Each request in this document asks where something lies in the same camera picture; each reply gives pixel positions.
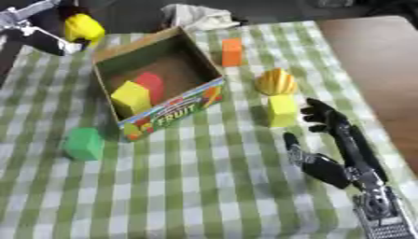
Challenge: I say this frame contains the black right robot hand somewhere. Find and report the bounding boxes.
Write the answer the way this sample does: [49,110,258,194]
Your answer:
[281,97,391,190]

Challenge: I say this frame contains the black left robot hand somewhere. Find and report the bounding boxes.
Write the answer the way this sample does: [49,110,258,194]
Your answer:
[9,6,95,57]

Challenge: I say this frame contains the yellow toy fruit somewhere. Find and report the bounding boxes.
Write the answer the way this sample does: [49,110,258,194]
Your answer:
[62,12,106,45]

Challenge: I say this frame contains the cardboard fruit box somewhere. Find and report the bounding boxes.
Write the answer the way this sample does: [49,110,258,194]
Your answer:
[90,25,228,142]

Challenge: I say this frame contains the yellow rectangular block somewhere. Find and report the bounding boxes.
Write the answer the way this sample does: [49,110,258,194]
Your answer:
[266,93,300,128]

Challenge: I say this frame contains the orange ridged toy fruit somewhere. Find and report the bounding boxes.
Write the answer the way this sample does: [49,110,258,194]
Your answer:
[253,67,300,97]

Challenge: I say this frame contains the yellow block with pointed top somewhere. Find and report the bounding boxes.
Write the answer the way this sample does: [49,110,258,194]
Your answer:
[109,80,154,119]

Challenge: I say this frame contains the green block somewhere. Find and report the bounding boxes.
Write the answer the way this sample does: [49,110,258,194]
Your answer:
[60,126,106,162]

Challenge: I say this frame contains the red rounded block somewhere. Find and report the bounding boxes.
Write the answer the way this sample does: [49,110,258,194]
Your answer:
[133,72,167,106]

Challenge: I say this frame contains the orange rectangular block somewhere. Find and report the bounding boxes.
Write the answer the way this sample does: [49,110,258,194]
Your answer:
[220,37,245,67]

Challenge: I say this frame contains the crumpled grey cloth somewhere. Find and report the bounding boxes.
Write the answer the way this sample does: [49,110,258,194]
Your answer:
[160,3,242,32]

